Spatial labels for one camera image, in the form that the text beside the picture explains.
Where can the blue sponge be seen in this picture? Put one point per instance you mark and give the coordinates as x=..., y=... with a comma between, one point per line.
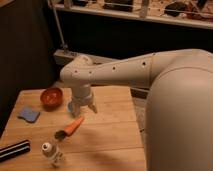
x=28, y=115

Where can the orange toy carrot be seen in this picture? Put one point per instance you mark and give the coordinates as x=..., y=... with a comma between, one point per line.
x=69, y=130

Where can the red bowl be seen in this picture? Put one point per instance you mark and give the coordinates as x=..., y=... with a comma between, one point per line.
x=52, y=97

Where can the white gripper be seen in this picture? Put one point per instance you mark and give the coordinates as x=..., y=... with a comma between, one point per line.
x=82, y=95

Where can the white shelf ledge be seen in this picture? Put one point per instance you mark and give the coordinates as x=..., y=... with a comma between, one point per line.
x=132, y=16

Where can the grey baseboard rail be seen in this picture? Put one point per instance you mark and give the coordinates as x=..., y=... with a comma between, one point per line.
x=62, y=58

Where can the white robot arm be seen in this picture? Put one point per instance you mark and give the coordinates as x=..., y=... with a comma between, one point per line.
x=178, y=128

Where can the blue cup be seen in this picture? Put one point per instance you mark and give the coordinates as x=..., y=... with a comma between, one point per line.
x=70, y=107

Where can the metal pole stand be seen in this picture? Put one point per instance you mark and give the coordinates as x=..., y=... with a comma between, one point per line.
x=64, y=45

